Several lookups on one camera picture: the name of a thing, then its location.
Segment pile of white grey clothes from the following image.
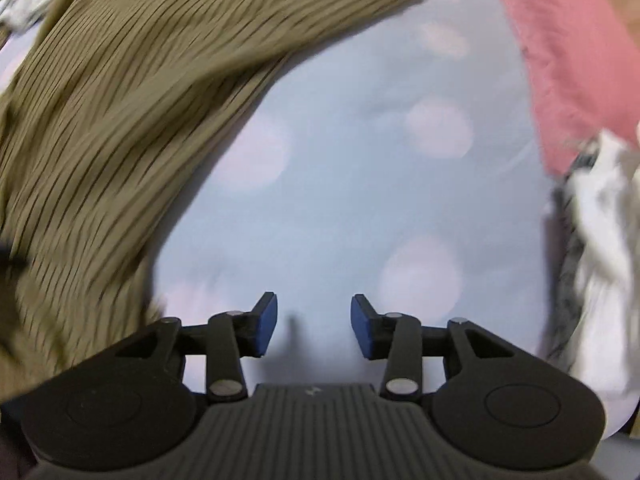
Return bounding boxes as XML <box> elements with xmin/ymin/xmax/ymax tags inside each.
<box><xmin>542</xmin><ymin>130</ymin><xmax>640</xmax><ymax>403</ymax></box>

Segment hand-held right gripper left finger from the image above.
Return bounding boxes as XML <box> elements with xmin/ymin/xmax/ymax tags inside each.
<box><xmin>115</xmin><ymin>291</ymin><xmax>279</xmax><ymax>402</ymax></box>

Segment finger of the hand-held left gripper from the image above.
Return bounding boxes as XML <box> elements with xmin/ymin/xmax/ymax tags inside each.
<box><xmin>0</xmin><ymin>241</ymin><xmax>30</xmax><ymax>270</ymax></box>

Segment pink pillow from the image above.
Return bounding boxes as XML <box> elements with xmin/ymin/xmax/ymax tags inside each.
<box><xmin>480</xmin><ymin>0</ymin><xmax>640</xmax><ymax>176</ymax></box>

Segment tan striped shirt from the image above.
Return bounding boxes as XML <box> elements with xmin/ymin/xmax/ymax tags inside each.
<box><xmin>0</xmin><ymin>0</ymin><xmax>426</xmax><ymax>401</ymax></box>

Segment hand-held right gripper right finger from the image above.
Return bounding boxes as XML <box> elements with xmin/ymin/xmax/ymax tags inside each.
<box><xmin>350</xmin><ymin>294</ymin><xmax>517</xmax><ymax>402</ymax></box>

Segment grey bed sheet pink dots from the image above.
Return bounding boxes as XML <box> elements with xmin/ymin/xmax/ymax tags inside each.
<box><xmin>0</xmin><ymin>0</ymin><xmax>626</xmax><ymax>436</ymax></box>

